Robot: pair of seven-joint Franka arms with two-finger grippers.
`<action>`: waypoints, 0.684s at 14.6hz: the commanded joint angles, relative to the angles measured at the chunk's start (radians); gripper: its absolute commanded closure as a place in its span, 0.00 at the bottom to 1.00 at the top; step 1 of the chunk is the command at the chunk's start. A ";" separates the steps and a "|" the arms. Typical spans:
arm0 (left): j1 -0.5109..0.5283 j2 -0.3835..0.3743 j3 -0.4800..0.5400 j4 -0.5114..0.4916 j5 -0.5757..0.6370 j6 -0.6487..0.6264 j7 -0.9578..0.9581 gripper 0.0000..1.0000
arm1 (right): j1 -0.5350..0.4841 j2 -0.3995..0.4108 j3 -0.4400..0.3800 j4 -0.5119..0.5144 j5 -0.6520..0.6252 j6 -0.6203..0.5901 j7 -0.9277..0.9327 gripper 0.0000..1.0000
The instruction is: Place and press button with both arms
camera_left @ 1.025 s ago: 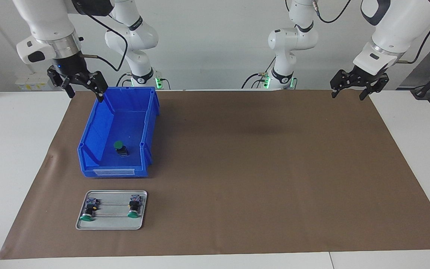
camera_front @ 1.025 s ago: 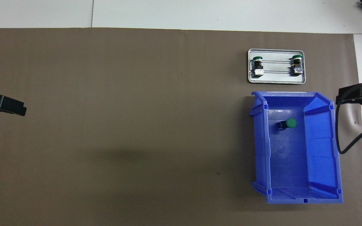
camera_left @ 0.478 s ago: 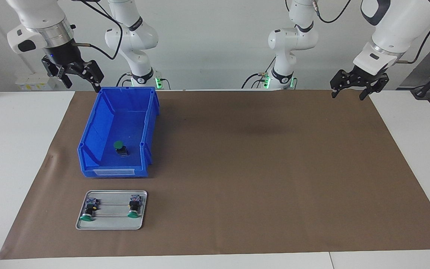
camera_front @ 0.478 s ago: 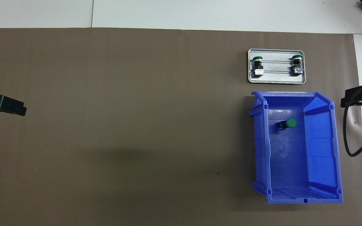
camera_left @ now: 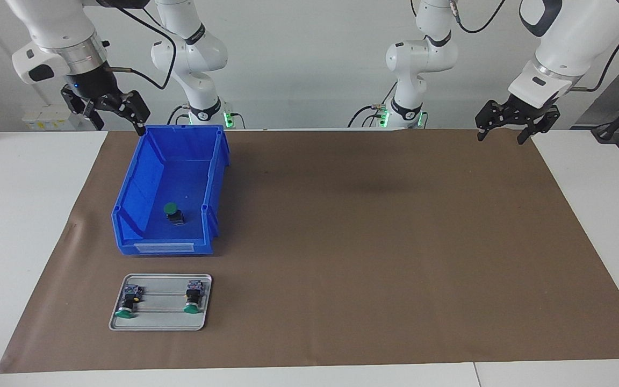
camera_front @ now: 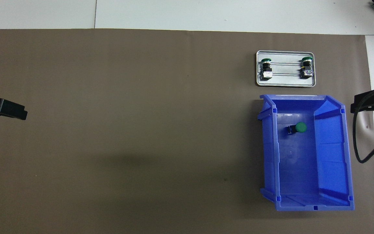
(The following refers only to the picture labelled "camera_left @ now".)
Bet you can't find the brown table mat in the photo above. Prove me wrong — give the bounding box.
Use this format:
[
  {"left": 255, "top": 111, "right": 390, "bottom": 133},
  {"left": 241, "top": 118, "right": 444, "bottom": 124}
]
[{"left": 0, "top": 128, "right": 619, "bottom": 374}]

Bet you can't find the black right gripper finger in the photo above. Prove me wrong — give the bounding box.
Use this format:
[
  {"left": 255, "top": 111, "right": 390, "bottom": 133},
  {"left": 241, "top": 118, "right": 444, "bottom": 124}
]
[
  {"left": 61, "top": 86, "right": 106, "bottom": 130},
  {"left": 119, "top": 90, "right": 152, "bottom": 136}
]

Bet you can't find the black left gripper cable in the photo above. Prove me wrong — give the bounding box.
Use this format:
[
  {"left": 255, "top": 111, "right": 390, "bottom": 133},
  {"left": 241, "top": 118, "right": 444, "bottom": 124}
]
[{"left": 411, "top": 0, "right": 619, "bottom": 93}]

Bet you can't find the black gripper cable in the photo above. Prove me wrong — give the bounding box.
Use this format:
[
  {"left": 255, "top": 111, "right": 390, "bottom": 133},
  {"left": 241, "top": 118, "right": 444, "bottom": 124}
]
[
  {"left": 411, "top": 0, "right": 619, "bottom": 93},
  {"left": 106, "top": 5, "right": 177, "bottom": 91}
]

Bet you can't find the blue plastic storage bin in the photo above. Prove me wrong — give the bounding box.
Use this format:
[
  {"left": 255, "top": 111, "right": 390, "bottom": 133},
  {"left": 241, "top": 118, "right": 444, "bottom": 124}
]
[{"left": 111, "top": 125, "right": 231, "bottom": 256}]

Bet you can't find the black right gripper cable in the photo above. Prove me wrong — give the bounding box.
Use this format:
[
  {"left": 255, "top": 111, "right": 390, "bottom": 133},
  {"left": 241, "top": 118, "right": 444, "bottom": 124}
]
[{"left": 106, "top": 5, "right": 177, "bottom": 91}]

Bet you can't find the grey metal tray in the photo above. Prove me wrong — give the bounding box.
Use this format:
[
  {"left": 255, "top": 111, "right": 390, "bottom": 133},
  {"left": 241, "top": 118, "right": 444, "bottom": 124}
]
[{"left": 108, "top": 273, "right": 212, "bottom": 332}]

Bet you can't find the black arm base cable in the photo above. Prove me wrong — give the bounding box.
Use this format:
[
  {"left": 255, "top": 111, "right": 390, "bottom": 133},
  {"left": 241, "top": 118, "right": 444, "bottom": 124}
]
[
  {"left": 167, "top": 105, "right": 192, "bottom": 125},
  {"left": 347, "top": 102, "right": 396, "bottom": 128}
]

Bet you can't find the white power strip box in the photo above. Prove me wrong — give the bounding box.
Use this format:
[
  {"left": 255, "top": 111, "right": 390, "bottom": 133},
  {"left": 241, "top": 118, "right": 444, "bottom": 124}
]
[{"left": 22, "top": 104, "right": 80, "bottom": 131}]

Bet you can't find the green push button switch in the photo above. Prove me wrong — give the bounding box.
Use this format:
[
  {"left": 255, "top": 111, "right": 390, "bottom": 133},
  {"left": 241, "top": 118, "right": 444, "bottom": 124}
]
[
  {"left": 182, "top": 279, "right": 205, "bottom": 314},
  {"left": 115, "top": 284, "right": 145, "bottom": 319},
  {"left": 163, "top": 203, "right": 185, "bottom": 226}
]

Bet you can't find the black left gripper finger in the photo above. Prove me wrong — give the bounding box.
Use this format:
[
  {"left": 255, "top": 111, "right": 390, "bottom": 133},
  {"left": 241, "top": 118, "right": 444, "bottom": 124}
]
[
  {"left": 475, "top": 99, "right": 508, "bottom": 142},
  {"left": 517, "top": 106, "right": 561, "bottom": 146}
]

